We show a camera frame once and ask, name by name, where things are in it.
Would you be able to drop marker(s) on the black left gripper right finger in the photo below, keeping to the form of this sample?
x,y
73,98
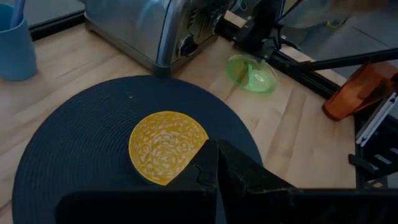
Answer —
x,y
264,205

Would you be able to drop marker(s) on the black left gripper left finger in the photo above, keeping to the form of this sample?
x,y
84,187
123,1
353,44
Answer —
x,y
155,205

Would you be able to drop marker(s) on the yellow patterned bowl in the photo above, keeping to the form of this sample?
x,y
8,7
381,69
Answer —
x,y
164,143

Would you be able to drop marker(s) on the green translucent plate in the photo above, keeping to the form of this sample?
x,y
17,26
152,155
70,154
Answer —
x,y
264,77

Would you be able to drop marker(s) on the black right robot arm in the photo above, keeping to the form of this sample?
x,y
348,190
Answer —
x,y
261,28

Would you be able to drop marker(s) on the round dark woven placemat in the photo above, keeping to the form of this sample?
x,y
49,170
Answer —
x,y
87,133

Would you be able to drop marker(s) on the green plastic utensil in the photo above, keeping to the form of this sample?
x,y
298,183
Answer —
x,y
250,76

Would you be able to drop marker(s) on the silver four-slot toaster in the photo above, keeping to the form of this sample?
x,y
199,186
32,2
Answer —
x,y
140,28

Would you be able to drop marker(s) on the blue plastic cup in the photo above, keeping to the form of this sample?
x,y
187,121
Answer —
x,y
15,53

